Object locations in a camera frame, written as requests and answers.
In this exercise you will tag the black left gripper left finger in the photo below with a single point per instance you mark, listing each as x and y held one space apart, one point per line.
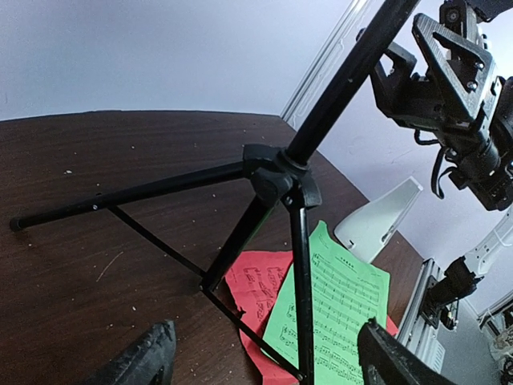
147 360

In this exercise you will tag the right aluminium frame post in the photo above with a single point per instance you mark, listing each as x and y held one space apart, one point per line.
326 62

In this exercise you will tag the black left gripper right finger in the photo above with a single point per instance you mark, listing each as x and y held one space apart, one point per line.
386 361

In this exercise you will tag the aluminium front rail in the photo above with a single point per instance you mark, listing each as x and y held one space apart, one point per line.
415 333

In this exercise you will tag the green cloth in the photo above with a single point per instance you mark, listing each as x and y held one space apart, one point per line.
346 294

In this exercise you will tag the black music stand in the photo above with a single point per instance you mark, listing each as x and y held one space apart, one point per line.
277 175

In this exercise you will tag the white metronome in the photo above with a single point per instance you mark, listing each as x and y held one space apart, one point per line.
368 229

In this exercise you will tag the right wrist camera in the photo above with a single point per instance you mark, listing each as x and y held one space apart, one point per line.
463 18

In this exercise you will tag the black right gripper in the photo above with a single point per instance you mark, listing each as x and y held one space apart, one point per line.
456 97

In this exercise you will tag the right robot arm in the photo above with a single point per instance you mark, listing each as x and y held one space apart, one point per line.
485 167

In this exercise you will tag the red sheet music paper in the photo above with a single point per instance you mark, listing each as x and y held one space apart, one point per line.
261 284

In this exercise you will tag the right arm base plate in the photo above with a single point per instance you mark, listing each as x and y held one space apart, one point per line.
439 304

